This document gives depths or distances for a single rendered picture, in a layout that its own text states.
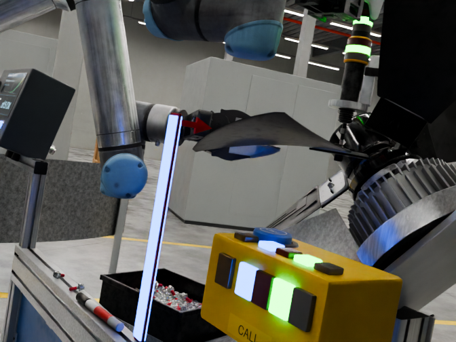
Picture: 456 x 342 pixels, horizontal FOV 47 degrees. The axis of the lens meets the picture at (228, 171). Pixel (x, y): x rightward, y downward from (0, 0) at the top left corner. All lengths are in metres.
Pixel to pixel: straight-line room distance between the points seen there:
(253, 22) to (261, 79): 6.51
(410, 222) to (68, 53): 4.47
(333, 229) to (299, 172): 6.59
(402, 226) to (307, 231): 0.17
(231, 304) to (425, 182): 0.48
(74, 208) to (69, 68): 2.52
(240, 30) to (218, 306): 0.37
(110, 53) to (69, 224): 1.89
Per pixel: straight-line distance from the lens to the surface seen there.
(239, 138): 0.86
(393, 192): 0.87
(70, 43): 5.08
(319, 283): 0.42
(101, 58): 0.90
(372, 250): 0.86
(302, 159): 7.49
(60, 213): 2.67
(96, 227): 2.86
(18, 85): 1.29
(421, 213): 0.83
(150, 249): 0.75
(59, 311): 0.99
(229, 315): 0.51
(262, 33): 0.72
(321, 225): 0.91
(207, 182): 7.03
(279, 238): 0.52
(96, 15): 0.91
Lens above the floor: 1.16
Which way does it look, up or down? 3 degrees down
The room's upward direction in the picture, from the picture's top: 10 degrees clockwise
